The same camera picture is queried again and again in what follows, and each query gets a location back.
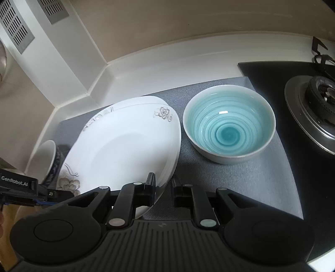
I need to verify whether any black pan support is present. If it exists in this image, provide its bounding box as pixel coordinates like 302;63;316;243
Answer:
311;37;335;76

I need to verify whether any white bowl blue patterned rim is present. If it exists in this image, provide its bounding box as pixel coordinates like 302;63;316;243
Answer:
33;140;63;188

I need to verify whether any black glass gas stove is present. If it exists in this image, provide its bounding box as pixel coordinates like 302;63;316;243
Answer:
238;61;335;264

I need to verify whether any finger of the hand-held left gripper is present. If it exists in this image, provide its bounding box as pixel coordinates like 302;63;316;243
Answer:
37;183;77;207

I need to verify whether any white floral square plate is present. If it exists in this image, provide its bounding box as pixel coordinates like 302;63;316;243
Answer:
58;101;182;217
86;95;182;194

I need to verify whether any gas burner silver ring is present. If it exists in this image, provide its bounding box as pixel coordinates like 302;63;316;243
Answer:
284;75;335;155

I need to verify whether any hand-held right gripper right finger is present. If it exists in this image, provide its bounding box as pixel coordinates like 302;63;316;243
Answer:
171;175;263;228

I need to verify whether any wide grey vent grille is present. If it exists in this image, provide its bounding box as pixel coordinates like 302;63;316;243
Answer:
0;0;35;54

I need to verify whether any grey counter mat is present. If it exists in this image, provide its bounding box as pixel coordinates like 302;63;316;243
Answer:
56;76;304;220

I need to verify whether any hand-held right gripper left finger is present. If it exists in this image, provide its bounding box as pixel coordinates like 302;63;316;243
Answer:
56;172;157;227

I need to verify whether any narrow grey vent grille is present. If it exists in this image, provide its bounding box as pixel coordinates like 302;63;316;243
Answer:
37;0;70;25

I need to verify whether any teal glazed ribbed bowl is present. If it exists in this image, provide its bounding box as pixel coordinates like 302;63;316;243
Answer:
183;84;276;165

